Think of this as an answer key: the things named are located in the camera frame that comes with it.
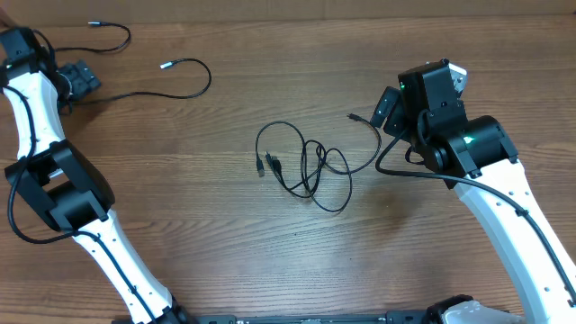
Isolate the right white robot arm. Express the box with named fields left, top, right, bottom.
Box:
left=373, top=58, right=575, bottom=323

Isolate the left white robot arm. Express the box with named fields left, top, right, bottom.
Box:
left=1, top=27, right=193, bottom=324

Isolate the black cable silver plug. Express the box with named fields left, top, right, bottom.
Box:
left=67, top=58, right=212, bottom=107

